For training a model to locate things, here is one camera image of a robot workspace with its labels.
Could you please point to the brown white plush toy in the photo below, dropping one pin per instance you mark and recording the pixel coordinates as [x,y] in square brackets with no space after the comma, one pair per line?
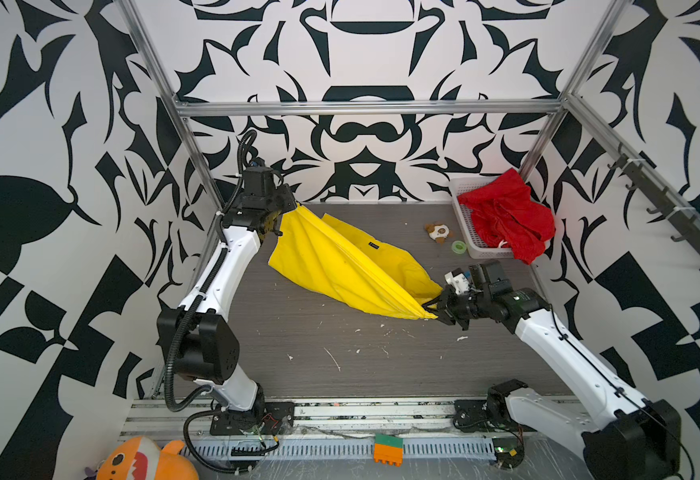
[439,233]

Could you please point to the yellow shorts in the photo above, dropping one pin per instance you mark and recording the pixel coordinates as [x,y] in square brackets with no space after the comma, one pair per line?
[328,256]

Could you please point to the green circuit board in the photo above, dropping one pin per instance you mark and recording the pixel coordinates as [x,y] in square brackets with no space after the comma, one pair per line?
[509,453]

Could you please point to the white plastic basket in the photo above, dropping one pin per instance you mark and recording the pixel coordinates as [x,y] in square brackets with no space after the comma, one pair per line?
[476,246]

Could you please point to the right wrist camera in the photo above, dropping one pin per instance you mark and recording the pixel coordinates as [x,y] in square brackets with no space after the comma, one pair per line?
[460,281]

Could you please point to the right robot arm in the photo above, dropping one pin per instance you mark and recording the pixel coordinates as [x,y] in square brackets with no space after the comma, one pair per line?
[621,434]

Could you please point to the red shorts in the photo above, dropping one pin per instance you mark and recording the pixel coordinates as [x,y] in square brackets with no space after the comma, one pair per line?
[505,216]

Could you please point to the green tape roll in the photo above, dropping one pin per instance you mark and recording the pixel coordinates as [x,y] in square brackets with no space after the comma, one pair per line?
[459,247]

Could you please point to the orange shark plush toy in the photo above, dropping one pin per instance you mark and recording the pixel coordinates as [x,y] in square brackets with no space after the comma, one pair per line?
[140,458]

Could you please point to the orange green toy block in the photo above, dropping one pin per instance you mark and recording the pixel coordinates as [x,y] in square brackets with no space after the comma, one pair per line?
[388,450]

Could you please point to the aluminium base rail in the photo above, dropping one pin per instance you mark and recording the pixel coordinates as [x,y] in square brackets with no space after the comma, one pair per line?
[346,417]

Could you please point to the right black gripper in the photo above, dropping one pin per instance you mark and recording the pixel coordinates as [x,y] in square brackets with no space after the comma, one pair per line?
[446,310]

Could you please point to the grey wall hook rack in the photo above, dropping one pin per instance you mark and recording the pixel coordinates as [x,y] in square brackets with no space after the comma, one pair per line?
[666,203]

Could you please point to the white slotted cable duct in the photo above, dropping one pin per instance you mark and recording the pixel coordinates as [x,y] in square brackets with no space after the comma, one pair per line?
[473,448]

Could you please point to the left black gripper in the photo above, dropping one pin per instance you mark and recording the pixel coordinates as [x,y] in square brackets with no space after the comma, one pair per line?
[287,202]

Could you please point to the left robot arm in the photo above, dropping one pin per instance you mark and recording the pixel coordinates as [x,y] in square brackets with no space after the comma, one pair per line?
[201,352]

